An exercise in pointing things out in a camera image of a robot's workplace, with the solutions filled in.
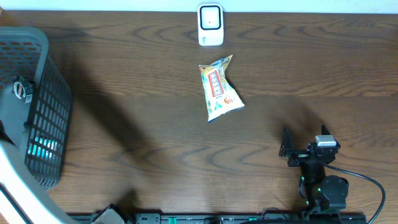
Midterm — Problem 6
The yellow snack bag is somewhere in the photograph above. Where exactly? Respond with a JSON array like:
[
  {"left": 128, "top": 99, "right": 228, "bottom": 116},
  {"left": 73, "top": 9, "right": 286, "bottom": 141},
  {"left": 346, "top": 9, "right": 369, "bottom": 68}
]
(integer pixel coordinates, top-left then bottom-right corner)
[{"left": 198, "top": 55, "right": 244, "bottom": 123}]

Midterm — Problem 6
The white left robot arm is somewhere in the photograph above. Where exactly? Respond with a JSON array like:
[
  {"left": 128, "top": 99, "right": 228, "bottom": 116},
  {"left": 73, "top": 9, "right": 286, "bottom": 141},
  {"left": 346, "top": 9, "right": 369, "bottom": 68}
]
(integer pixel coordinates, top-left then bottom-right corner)
[{"left": 1, "top": 75, "right": 289, "bottom": 223}]

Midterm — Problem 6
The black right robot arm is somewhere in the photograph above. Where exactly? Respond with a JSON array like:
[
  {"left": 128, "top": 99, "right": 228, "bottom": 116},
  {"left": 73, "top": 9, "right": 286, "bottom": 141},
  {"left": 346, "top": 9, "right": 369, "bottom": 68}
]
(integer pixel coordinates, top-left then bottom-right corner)
[{"left": 279, "top": 125, "right": 349, "bottom": 219}]

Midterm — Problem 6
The white barcode scanner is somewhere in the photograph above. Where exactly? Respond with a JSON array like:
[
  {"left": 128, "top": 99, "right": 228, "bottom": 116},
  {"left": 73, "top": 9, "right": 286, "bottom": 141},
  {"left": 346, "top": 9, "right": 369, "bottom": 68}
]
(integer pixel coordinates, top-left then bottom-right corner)
[{"left": 197, "top": 3, "right": 224, "bottom": 46}]

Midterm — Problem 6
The grey plastic basket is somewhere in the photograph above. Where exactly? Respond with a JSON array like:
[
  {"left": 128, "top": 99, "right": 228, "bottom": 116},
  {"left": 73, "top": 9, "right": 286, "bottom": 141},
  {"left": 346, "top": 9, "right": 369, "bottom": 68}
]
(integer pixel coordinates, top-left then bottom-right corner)
[{"left": 1, "top": 27, "right": 73, "bottom": 190}]

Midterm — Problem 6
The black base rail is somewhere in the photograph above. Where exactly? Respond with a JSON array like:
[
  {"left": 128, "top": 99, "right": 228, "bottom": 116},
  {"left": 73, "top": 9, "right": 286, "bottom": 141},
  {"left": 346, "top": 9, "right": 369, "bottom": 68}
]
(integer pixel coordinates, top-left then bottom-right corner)
[{"left": 127, "top": 212, "right": 367, "bottom": 224}]

